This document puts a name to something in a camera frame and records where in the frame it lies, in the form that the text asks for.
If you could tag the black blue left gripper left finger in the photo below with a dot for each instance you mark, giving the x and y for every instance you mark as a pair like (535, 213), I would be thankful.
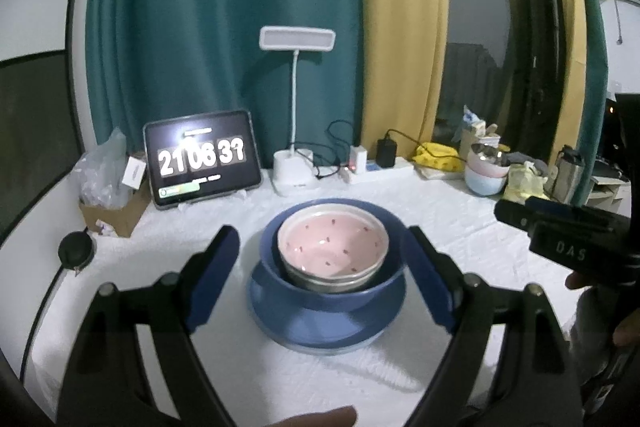
(105, 381)

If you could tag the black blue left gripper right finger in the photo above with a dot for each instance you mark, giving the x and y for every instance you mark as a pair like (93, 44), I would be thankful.
(535, 382)

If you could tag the stacked pastel bowls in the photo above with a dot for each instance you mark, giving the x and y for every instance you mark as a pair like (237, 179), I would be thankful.
(486, 170)

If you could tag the person's right hand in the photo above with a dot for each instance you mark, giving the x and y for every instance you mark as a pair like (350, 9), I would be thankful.
(606, 319)

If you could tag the person's left hand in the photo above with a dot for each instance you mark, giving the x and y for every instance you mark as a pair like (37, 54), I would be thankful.
(341, 417)

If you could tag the steel thermos cup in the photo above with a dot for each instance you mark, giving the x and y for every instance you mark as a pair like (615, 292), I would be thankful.
(565, 174)

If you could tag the yellow cloth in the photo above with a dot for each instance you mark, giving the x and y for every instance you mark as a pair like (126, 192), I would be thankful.
(524, 181)

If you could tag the black round puck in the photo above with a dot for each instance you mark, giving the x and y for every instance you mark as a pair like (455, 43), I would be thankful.
(76, 251)

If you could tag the beige cup with items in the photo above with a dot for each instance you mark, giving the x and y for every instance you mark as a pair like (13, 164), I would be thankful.
(473, 129)

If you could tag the white table cloth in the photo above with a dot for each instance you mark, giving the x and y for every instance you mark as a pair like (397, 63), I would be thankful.
(260, 381)

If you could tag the cardboard box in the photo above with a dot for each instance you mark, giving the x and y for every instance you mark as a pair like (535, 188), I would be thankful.
(123, 221)

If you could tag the yellow packet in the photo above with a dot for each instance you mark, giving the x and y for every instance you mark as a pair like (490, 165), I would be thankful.
(439, 157)

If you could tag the dark blue bowl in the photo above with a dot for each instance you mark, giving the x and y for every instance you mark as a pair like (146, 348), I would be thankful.
(391, 274)

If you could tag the white power strip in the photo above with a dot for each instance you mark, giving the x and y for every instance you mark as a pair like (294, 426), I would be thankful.
(376, 174)

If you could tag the black power adapter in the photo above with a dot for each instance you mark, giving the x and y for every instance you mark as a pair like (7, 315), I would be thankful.
(386, 151)

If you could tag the clear plastic bag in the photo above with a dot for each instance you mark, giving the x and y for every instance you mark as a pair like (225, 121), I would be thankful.
(98, 174)

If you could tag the blue plate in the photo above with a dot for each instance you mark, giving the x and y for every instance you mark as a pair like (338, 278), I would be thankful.
(319, 332)

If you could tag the white charger plug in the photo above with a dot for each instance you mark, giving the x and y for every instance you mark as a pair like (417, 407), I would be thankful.
(358, 156)

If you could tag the tablet showing clock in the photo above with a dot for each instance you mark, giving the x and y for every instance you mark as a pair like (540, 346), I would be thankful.
(201, 156)

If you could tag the pink patterned bowl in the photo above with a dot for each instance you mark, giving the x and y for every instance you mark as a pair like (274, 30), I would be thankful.
(333, 242)

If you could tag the white desk lamp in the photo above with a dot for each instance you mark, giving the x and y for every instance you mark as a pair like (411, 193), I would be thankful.
(293, 168)

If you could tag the yellow curtain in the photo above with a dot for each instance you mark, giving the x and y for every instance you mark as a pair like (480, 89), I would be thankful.
(404, 45)

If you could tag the teal curtain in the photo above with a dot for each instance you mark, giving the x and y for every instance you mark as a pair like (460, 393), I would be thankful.
(149, 60)

